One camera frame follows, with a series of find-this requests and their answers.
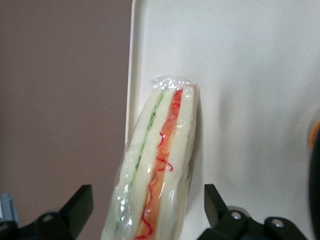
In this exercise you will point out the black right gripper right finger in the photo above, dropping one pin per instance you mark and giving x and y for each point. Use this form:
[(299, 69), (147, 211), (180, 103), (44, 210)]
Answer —
[(215, 207)]

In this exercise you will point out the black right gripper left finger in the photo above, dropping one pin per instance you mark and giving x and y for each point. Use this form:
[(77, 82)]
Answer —
[(75, 207)]

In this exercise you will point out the plastic sandwich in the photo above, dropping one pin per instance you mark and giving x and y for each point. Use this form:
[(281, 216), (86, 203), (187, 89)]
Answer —
[(172, 140)]

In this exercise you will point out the cream plastic tray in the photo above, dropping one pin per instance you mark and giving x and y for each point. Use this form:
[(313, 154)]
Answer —
[(237, 87)]

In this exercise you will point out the black snack packet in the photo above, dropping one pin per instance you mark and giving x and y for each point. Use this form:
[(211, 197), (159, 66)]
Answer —
[(316, 195)]

